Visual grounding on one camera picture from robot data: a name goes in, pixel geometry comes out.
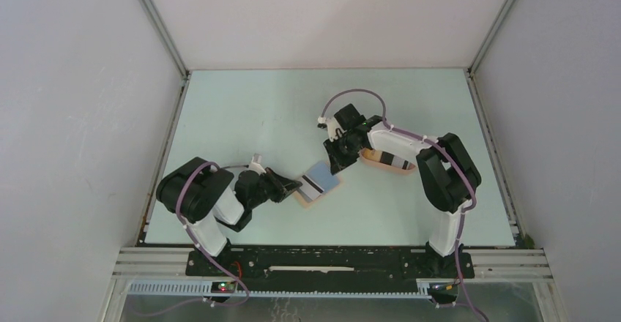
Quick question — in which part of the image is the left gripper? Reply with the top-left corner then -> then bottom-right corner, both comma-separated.
248,166 -> 301,209

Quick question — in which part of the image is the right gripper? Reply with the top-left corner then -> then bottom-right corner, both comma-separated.
324,132 -> 363,175

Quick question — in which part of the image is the beige leather card holder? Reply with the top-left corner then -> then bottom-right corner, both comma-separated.
293,161 -> 343,209

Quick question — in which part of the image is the gold credit card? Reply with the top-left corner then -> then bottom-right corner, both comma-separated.
363,149 -> 382,162

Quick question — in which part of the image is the white credit card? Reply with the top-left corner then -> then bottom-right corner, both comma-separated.
380,152 -> 415,171

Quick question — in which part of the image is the black credit card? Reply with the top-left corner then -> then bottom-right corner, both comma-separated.
297,175 -> 324,203

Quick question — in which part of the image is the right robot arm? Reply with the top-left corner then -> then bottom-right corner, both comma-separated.
318,104 -> 481,277

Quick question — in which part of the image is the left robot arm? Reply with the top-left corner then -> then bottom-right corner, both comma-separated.
156,154 -> 302,276

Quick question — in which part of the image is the pink oval tray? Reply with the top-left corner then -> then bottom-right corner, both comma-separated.
359,149 -> 417,175

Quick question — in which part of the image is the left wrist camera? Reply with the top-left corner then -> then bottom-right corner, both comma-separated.
248,154 -> 266,174

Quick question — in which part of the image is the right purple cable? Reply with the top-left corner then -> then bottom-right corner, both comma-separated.
320,88 -> 491,322

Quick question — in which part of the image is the purple cable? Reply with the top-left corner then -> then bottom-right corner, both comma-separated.
320,88 -> 491,322
174,160 -> 250,306

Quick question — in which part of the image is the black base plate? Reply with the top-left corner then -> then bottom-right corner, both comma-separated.
185,245 -> 475,294

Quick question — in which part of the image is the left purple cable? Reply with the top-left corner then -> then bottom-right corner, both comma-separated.
174,160 -> 250,306

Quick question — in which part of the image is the aluminium frame rail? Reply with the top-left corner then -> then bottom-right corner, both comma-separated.
113,245 -> 553,299

